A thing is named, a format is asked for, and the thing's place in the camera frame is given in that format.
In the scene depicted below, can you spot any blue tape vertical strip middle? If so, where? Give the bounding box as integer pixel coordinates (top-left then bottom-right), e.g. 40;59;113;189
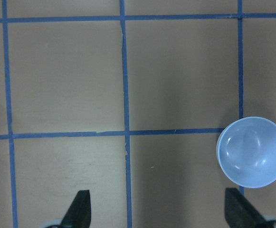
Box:
119;0;133;228

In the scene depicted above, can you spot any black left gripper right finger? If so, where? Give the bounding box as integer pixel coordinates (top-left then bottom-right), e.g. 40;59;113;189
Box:
224;188;276;228

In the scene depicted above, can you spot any blue tape horizontal strip lower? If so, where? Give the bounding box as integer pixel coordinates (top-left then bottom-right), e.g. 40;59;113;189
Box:
0;128;224;140

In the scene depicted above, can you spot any blue tape horizontal strip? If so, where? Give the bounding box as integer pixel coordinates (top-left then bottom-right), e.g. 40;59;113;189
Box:
0;128;224;140
0;13;276;24

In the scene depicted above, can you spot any blue tape vertical strip left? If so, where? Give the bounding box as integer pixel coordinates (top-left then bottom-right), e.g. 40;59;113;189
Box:
2;0;18;228

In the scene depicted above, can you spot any blue tape horizontal strip upper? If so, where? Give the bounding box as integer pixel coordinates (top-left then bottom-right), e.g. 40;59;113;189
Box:
0;13;276;24

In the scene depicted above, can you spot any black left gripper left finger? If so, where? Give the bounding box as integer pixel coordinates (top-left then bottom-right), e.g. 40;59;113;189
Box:
60;190;91;228

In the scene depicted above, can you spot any blue tape vertical strip right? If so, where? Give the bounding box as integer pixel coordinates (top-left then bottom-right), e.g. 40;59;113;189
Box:
237;0;245;196

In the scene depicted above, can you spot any light blue plastic bowl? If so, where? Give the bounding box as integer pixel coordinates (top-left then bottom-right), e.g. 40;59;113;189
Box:
216;116;276;189

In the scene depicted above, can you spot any blue tape vertical strip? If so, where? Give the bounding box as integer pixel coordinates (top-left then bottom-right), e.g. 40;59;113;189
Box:
237;0;245;196
2;0;18;228
119;0;133;228

